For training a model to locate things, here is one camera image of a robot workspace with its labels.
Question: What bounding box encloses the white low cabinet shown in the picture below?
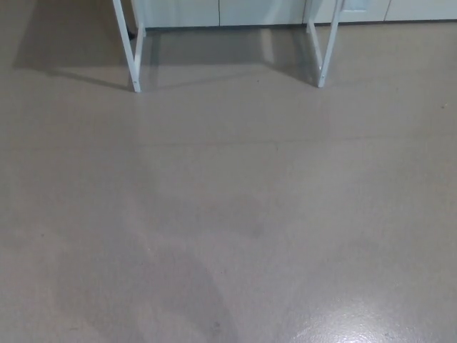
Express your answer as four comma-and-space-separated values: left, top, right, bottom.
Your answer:
130, 0, 457, 29

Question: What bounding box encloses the white metal-frame desk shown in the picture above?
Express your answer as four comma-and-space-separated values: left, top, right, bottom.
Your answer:
112, 0, 346, 94

